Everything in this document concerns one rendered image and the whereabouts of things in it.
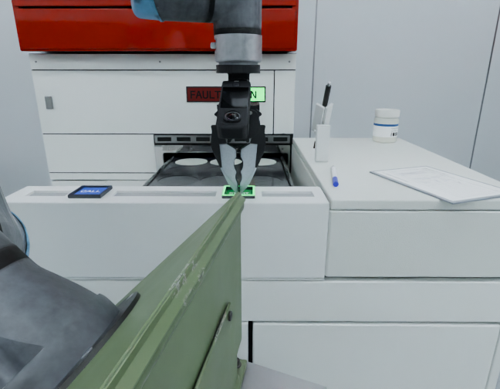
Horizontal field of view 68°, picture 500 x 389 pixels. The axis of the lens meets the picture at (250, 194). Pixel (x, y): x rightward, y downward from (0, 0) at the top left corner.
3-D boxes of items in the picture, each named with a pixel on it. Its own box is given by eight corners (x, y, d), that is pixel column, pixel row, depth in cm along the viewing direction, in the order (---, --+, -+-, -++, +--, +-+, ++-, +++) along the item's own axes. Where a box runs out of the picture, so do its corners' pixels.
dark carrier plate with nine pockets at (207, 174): (175, 158, 122) (174, 157, 121) (279, 159, 121) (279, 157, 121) (146, 190, 89) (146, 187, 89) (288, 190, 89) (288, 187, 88)
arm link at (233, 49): (262, 33, 54) (207, 33, 54) (262, 65, 56) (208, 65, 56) (261, 38, 61) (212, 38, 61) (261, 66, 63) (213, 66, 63)
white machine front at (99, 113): (53, 177, 127) (32, 53, 114) (291, 178, 126) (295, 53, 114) (48, 180, 124) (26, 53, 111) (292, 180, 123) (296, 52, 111)
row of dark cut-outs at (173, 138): (155, 142, 120) (154, 135, 120) (289, 143, 120) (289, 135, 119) (154, 143, 120) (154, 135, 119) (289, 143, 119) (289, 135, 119)
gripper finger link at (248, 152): (256, 185, 69) (256, 136, 66) (256, 195, 63) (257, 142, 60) (239, 185, 69) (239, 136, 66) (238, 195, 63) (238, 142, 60)
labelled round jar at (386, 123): (369, 139, 116) (372, 108, 113) (391, 139, 116) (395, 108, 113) (376, 143, 109) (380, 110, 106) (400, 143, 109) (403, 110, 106)
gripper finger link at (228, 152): (240, 185, 69) (239, 136, 66) (238, 195, 63) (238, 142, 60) (223, 185, 69) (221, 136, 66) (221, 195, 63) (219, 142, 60)
